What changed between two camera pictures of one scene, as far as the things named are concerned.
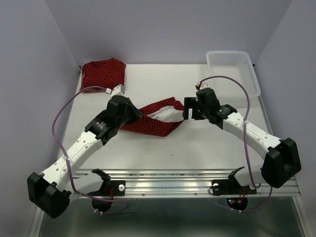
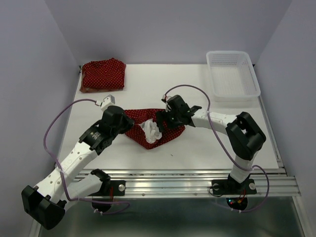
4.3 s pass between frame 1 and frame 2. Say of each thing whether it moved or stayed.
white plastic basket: stayed
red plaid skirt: stayed
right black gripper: moved
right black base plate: stayed
